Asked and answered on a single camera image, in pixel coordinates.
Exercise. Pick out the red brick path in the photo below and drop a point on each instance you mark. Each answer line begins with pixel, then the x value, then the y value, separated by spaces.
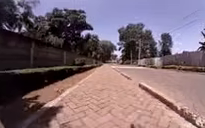
pixel 106 96

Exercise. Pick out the pole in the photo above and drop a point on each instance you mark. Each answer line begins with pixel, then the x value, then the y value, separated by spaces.
pixel 139 50

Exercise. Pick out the clump of trees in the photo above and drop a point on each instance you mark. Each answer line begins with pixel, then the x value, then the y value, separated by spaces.
pixel 136 40

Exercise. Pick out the red dirt strip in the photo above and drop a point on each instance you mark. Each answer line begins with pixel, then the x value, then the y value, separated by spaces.
pixel 56 88

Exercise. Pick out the robot's own part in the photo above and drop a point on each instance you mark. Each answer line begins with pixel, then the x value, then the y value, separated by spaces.
pixel 133 126

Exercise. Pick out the concrete kerb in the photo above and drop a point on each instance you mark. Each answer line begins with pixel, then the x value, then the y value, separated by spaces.
pixel 163 100

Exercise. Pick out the low dark hedge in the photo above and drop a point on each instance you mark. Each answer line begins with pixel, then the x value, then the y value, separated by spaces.
pixel 23 80

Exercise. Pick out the grey asphalt road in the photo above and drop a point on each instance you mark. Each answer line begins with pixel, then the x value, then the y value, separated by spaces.
pixel 183 83

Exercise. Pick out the roadside verge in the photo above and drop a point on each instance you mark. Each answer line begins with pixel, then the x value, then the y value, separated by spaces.
pixel 190 68

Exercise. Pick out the trees behind dark wall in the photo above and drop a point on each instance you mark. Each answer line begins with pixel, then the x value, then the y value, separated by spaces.
pixel 66 26

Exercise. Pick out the dark panelled wall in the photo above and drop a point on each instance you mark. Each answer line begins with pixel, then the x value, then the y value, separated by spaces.
pixel 16 50

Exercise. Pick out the pale boundary wall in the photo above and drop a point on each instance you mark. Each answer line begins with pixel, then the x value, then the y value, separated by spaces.
pixel 190 58

